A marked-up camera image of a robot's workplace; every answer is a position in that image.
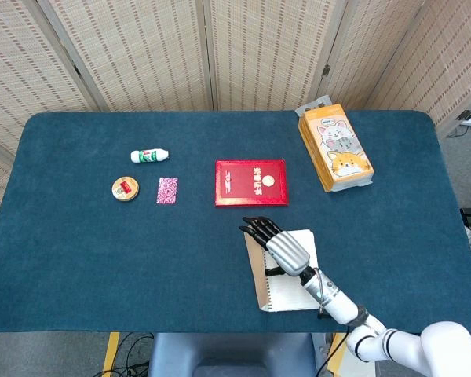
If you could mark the small white green bottle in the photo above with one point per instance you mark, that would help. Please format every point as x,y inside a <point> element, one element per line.
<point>148,156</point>

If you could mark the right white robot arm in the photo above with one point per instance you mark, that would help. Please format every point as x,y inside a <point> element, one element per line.
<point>377,330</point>

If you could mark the yellow cardboard box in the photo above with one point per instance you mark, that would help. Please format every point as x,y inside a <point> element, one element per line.
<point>337,353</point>

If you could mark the blue table cloth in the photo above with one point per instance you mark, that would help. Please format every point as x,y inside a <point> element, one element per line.
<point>141,255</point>

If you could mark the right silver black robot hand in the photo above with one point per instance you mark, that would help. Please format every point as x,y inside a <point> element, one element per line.
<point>286,251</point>

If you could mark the pink patterned card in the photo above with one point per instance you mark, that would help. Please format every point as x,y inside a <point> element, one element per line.
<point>167,190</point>

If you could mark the brown spiral notebook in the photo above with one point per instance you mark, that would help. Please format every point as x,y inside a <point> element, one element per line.
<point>288,288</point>

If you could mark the orange cat tissue pack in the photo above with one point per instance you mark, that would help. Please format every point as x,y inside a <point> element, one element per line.
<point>336,149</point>

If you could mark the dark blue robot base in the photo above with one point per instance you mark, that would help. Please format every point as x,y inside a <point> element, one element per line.
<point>231,355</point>

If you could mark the round gold tin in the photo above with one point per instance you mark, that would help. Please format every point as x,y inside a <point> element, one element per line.
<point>125,189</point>

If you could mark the woven folding screen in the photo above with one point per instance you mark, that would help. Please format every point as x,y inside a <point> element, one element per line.
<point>220,55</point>

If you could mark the red certificate book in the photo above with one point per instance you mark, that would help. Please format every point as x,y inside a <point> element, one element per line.
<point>251,182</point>

